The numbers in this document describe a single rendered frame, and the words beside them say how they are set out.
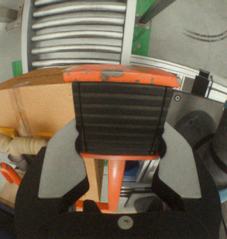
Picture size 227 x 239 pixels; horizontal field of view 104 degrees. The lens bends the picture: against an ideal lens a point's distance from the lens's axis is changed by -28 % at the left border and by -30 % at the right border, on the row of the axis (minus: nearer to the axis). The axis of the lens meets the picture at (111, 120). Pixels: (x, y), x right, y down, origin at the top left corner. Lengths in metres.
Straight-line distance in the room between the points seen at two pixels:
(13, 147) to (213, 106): 0.53
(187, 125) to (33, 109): 0.39
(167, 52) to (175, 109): 1.12
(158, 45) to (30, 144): 1.33
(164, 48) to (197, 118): 1.13
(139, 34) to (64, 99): 1.16
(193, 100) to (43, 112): 0.38
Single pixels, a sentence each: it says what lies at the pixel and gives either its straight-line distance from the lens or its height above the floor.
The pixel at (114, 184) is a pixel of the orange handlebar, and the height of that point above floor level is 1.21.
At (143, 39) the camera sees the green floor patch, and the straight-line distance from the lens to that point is 1.34.
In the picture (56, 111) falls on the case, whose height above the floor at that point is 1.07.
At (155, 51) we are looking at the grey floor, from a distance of 1.37.
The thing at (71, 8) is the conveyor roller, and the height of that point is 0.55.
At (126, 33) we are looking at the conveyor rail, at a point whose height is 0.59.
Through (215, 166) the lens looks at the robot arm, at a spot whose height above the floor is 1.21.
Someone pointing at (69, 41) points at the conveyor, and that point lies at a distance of 0.87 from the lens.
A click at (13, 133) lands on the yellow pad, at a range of 0.42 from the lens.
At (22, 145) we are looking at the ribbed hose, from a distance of 0.30.
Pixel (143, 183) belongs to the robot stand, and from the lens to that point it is 0.73.
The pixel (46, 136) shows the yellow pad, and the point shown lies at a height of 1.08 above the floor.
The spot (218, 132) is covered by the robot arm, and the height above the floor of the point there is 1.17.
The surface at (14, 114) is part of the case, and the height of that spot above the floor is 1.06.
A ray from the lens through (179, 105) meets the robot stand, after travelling 0.33.
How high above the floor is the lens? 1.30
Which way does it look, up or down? 59 degrees down
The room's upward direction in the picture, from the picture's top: 177 degrees counter-clockwise
